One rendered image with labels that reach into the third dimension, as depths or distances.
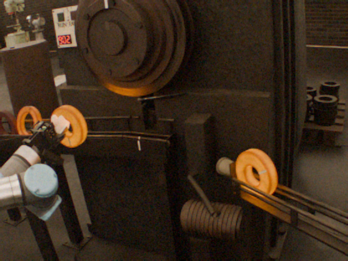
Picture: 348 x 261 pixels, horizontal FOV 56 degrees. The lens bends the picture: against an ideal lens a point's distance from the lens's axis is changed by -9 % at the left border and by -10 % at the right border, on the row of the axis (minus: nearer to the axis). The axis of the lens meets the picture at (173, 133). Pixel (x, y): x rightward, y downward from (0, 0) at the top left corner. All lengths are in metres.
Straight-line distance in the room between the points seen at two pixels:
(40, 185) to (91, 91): 0.73
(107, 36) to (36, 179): 0.54
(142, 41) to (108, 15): 0.16
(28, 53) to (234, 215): 3.25
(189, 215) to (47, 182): 0.54
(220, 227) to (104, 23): 0.78
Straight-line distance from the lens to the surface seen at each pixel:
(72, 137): 1.30
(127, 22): 1.18
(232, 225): 1.21
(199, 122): 1.24
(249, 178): 1.11
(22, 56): 4.05
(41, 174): 0.95
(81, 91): 1.61
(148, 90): 1.29
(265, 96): 1.24
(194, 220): 1.25
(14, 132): 1.98
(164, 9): 1.17
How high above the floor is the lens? 1.25
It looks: 23 degrees down
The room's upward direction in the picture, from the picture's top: 6 degrees counter-clockwise
